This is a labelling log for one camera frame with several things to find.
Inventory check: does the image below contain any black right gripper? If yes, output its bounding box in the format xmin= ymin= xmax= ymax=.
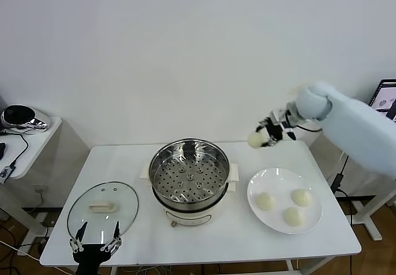
xmin=254 ymin=103 xmax=299 ymax=149

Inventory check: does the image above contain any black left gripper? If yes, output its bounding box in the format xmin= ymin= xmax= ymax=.
xmin=68 ymin=220 xmax=123 ymax=275

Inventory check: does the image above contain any white steamed baozi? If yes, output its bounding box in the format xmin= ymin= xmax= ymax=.
xmin=257 ymin=192 xmax=277 ymax=211
xmin=247 ymin=131 xmax=270 ymax=149
xmin=291 ymin=188 xmax=312 ymax=207
xmin=283 ymin=206 xmax=306 ymax=227

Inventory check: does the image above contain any glass lid with cream handle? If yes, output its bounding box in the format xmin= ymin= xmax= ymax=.
xmin=67 ymin=181 xmax=139 ymax=247

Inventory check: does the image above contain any stainless steel steamer basket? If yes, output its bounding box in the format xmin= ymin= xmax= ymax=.
xmin=140 ymin=137 xmax=241 ymax=211

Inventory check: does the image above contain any white round plate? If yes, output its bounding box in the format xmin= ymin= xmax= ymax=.
xmin=246 ymin=167 xmax=323 ymax=235

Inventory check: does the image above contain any white side table with laptop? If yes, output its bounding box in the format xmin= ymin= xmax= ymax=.
xmin=309 ymin=129 xmax=396 ymax=242

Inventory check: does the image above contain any cream electric cooking pot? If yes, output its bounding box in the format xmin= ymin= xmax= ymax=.
xmin=151 ymin=180 xmax=238 ymax=228

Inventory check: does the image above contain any white side table with appliance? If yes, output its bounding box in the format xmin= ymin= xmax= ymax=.
xmin=0 ymin=115 xmax=91 ymax=242

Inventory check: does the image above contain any small labelled black device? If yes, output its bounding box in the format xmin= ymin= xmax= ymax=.
xmin=0 ymin=164 xmax=16 ymax=185

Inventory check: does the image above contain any grey open laptop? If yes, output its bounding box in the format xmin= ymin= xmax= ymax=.
xmin=369 ymin=79 xmax=396 ymax=123

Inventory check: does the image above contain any black power adapter cable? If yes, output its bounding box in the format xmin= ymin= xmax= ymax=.
xmin=330 ymin=155 xmax=352 ymax=199

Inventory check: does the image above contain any thin black cable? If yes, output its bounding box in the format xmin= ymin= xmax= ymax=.
xmin=0 ymin=131 xmax=30 ymax=168

